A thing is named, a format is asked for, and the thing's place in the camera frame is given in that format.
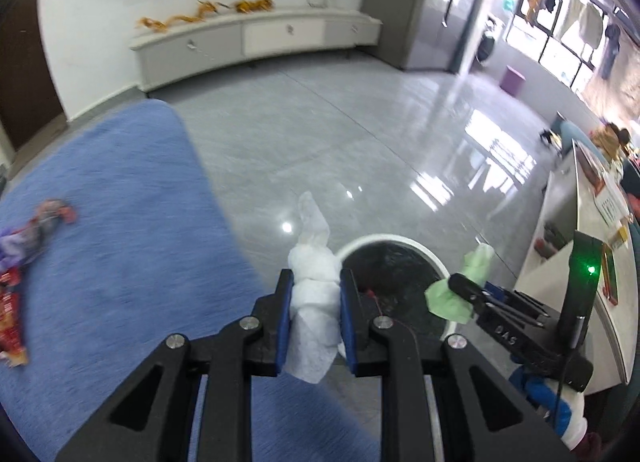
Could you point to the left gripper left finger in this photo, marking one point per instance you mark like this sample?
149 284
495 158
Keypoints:
191 395

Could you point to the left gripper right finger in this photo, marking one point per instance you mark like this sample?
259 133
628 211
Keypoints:
440 399

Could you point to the light green plastic bag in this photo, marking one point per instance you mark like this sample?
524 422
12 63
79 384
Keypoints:
451 298

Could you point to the white tissue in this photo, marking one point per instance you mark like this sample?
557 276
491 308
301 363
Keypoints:
315 307

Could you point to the white round trash bin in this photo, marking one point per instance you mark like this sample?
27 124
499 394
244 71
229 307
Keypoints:
395 271

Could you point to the black tracker with green light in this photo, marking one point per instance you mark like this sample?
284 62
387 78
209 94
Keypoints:
582 286

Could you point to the blue fluffy rug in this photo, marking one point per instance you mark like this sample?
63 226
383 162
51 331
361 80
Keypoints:
150 254

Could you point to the white counter desk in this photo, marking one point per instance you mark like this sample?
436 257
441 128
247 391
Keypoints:
570 208

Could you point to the seated person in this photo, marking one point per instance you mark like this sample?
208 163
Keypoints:
606 142

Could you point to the red snack wrapper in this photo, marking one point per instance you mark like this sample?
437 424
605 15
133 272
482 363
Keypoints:
12 347

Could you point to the clear red candy wrapper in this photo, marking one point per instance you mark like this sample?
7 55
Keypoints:
49 214

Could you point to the purple stool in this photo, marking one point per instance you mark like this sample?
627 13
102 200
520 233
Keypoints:
512 81

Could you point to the purple plastic bag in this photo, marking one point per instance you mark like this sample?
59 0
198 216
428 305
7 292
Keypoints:
18 247

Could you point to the white low tv console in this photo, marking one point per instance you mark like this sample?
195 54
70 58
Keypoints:
232 39

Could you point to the dark brown door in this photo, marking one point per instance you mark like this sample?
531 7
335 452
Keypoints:
29 100

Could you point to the golden dragon ornament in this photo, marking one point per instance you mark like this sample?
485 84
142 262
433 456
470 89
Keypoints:
206 9

